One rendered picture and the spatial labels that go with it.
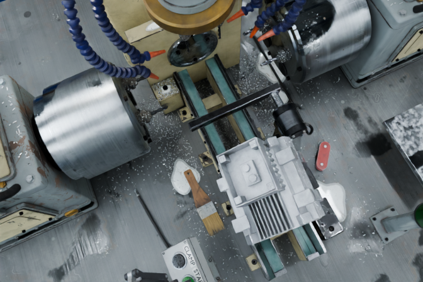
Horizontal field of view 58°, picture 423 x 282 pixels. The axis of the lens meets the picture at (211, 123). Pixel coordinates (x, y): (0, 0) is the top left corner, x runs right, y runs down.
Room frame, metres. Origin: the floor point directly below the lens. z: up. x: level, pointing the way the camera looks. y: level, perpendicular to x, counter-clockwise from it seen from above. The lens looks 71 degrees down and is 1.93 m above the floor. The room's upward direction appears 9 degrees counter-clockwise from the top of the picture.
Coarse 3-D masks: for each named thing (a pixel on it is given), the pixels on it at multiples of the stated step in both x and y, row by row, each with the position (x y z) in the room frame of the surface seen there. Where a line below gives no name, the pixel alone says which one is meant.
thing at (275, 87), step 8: (264, 88) 0.38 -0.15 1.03; (272, 88) 0.38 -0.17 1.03; (280, 88) 0.38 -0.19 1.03; (248, 96) 0.37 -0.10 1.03; (256, 96) 0.37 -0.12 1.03; (264, 96) 0.37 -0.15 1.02; (272, 96) 0.36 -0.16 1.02; (232, 104) 0.35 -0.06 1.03; (240, 104) 0.35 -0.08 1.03; (248, 104) 0.35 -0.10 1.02; (216, 112) 0.34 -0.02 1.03; (224, 112) 0.34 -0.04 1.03; (232, 112) 0.34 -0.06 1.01; (192, 120) 0.33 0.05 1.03; (200, 120) 0.32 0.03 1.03; (208, 120) 0.32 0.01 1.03; (216, 120) 0.33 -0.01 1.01; (192, 128) 0.31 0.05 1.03
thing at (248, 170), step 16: (240, 144) 0.22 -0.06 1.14; (256, 144) 0.21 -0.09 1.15; (224, 160) 0.19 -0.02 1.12; (240, 160) 0.19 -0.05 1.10; (256, 160) 0.18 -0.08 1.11; (272, 160) 0.18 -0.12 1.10; (224, 176) 0.16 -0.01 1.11; (240, 176) 0.16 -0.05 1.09; (256, 176) 0.15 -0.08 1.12; (272, 176) 0.14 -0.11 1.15; (240, 192) 0.12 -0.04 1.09; (256, 192) 0.12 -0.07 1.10; (272, 192) 0.11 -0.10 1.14
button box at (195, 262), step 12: (192, 240) 0.04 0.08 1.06; (168, 252) 0.02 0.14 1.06; (180, 252) 0.02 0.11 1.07; (192, 252) 0.02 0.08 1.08; (168, 264) 0.00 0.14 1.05; (192, 264) -0.01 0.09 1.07; (204, 264) -0.01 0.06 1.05; (180, 276) -0.03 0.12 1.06; (192, 276) -0.03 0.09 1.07; (204, 276) -0.03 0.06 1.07
